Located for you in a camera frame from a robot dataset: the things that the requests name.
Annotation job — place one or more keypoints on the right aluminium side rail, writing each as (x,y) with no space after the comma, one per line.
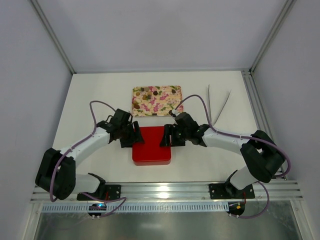
(256,103)

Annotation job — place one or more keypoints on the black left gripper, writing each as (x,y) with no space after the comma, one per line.
(129,136)

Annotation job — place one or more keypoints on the red chocolate box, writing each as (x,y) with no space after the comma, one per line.
(152,163)

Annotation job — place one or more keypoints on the black mounting plate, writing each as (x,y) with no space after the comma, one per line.
(110,192)
(220,191)

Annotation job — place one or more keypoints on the right aluminium frame post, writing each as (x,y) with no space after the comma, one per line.
(274,30)

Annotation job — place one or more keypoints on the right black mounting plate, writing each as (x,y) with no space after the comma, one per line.
(220,191)

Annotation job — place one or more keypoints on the white slotted cable duct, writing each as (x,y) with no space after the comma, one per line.
(135,207)

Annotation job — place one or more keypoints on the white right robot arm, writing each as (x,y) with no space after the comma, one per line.
(233,162)

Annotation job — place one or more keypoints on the metal tweezers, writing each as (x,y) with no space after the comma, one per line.
(217,100)

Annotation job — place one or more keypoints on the floral tray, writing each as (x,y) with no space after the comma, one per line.
(156,99)

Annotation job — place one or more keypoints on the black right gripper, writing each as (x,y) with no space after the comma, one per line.
(173,135)

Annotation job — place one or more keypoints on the left aluminium frame post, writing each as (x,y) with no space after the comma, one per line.
(51,33)

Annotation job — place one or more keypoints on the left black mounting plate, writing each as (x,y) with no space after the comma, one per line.
(110,192)

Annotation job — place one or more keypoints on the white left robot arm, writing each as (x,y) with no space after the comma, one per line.
(57,172)

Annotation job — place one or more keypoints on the aluminium frame post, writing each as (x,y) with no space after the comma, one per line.
(51,33)
(274,30)

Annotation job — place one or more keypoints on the red box lid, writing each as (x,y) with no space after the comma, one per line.
(150,150)

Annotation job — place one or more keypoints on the aluminium front rail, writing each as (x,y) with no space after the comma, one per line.
(277,189)

